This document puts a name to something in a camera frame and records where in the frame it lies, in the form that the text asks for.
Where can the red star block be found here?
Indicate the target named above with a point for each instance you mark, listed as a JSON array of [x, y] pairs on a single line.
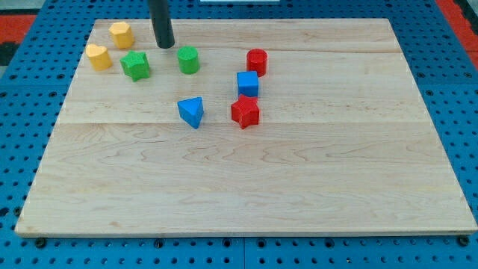
[[245, 111]]

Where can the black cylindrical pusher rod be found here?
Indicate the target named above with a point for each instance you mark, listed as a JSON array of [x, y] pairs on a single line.
[[161, 23]]

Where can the blue cube block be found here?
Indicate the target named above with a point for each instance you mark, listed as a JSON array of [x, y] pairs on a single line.
[[248, 83]]

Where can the yellow heart block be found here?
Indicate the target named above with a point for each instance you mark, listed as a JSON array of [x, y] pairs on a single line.
[[98, 57]]

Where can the light wooden board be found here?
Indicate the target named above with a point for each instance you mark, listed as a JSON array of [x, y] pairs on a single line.
[[344, 146]]

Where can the blue triangle block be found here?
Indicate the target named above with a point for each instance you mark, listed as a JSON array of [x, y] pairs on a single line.
[[191, 111]]

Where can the green star block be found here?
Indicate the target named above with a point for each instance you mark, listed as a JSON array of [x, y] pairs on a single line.
[[135, 65]]

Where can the red cylinder block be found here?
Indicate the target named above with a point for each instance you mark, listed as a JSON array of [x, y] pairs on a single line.
[[256, 60]]

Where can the yellow hexagon block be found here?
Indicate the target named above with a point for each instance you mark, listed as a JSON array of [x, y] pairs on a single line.
[[121, 34]]

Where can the green cylinder block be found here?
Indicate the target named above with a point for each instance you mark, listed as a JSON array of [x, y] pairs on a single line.
[[188, 58]]

